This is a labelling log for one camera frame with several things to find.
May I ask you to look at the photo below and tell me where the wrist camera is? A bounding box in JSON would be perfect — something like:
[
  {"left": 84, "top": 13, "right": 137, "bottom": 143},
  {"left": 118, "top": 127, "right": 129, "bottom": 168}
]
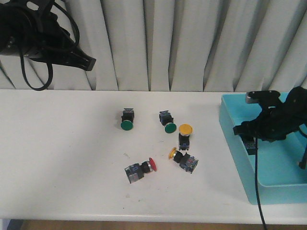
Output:
[{"left": 245, "top": 91, "right": 281, "bottom": 106}]

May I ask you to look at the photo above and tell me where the white pleated curtain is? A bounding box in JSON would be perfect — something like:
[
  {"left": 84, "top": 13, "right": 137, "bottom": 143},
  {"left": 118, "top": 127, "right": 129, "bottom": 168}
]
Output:
[{"left": 0, "top": 0, "right": 307, "bottom": 92}]

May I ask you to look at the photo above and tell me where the light blue plastic box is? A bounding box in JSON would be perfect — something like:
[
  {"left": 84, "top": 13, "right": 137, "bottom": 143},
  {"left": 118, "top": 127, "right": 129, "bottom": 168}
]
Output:
[{"left": 219, "top": 93, "right": 307, "bottom": 205}]

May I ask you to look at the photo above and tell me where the green push button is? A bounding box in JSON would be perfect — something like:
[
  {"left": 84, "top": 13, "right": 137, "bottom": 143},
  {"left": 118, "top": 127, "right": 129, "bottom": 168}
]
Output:
[
  {"left": 120, "top": 108, "right": 134, "bottom": 131},
  {"left": 159, "top": 110, "right": 177, "bottom": 134}
]

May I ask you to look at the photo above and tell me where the green push button left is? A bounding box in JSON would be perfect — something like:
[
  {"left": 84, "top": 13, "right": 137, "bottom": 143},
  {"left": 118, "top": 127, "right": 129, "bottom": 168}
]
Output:
[{"left": 120, "top": 108, "right": 134, "bottom": 131}]

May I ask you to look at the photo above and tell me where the yellow push button lying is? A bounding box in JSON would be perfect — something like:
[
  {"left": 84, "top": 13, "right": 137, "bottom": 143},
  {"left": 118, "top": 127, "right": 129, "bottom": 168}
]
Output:
[{"left": 168, "top": 147, "right": 199, "bottom": 173}]

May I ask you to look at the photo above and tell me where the green push button right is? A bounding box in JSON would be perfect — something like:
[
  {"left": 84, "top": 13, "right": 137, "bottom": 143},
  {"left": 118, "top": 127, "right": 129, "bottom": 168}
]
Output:
[{"left": 159, "top": 110, "right": 177, "bottom": 134}]

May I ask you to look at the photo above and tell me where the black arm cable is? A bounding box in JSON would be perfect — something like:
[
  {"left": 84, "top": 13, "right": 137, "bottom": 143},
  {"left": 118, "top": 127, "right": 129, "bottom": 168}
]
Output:
[
  {"left": 253, "top": 136, "right": 267, "bottom": 230},
  {"left": 18, "top": 0, "right": 81, "bottom": 92}
]

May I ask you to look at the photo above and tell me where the red push button lying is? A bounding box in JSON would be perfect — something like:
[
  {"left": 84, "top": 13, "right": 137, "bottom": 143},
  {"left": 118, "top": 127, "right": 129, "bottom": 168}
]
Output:
[{"left": 124, "top": 158, "right": 157, "bottom": 184}]

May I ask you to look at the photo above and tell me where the red push button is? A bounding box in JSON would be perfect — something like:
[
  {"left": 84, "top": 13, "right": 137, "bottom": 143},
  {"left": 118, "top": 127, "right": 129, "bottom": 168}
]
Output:
[
  {"left": 124, "top": 158, "right": 157, "bottom": 184},
  {"left": 241, "top": 135, "right": 257, "bottom": 155}
]

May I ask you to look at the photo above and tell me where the yellow push button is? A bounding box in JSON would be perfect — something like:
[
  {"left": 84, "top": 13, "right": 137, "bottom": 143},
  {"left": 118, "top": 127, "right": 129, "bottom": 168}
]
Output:
[
  {"left": 178, "top": 124, "right": 193, "bottom": 150},
  {"left": 168, "top": 147, "right": 199, "bottom": 173}
]

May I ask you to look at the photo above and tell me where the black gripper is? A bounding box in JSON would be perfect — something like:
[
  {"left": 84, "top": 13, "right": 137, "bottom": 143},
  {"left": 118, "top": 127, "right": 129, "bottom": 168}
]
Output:
[
  {"left": 0, "top": 0, "right": 96, "bottom": 71},
  {"left": 233, "top": 86, "right": 307, "bottom": 142}
]

